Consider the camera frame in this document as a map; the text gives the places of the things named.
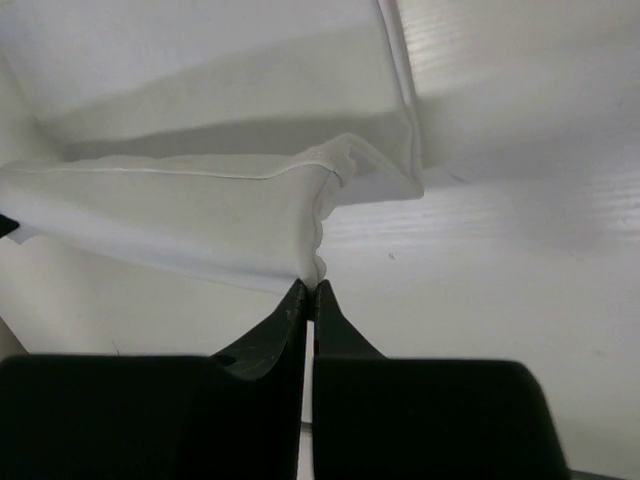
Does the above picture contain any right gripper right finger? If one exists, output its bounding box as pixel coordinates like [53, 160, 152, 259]
[312, 282, 570, 479]

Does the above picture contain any white skirt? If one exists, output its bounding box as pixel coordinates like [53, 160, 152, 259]
[1, 1, 424, 292]

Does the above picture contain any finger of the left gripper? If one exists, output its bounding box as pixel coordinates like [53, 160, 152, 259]
[0, 215, 20, 238]

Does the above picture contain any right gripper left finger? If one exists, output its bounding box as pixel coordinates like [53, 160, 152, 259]
[1, 282, 307, 479]

